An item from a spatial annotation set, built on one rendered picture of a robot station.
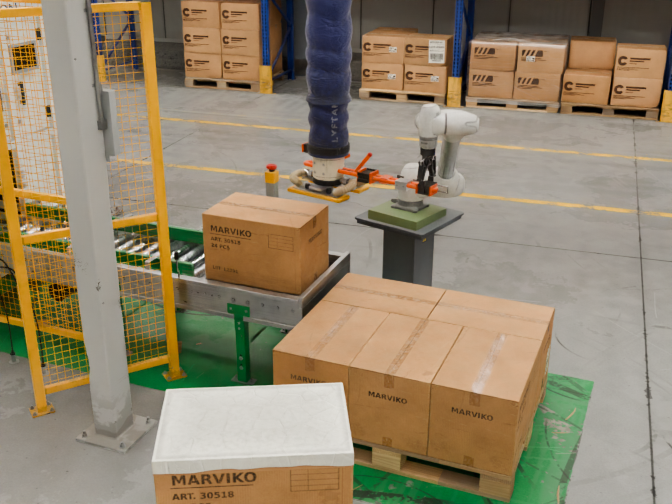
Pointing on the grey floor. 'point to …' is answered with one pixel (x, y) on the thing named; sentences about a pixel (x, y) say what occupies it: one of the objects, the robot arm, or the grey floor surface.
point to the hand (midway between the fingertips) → (426, 186)
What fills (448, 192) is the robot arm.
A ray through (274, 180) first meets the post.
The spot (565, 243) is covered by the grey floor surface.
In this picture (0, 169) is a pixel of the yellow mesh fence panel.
